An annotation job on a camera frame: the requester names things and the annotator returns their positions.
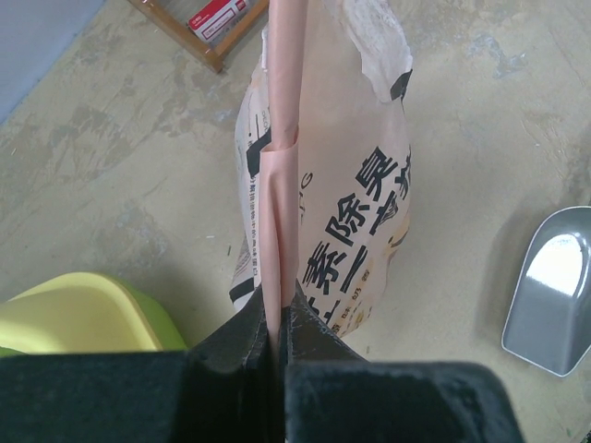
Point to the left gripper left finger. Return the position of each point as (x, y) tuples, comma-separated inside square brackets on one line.
[(217, 391)]

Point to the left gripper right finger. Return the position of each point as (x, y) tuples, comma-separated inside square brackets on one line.
[(333, 394)]

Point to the pink cat litter bag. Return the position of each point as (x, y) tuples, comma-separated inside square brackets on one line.
[(354, 158)]

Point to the silver metal scoop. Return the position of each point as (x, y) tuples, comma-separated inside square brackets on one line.
[(548, 323)]

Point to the yellow green litter box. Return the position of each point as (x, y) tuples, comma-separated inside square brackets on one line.
[(86, 312)]

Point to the red white small box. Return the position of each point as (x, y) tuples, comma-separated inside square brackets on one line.
[(214, 21)]

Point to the orange wooden shelf rack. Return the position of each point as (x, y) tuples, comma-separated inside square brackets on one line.
[(171, 17)]

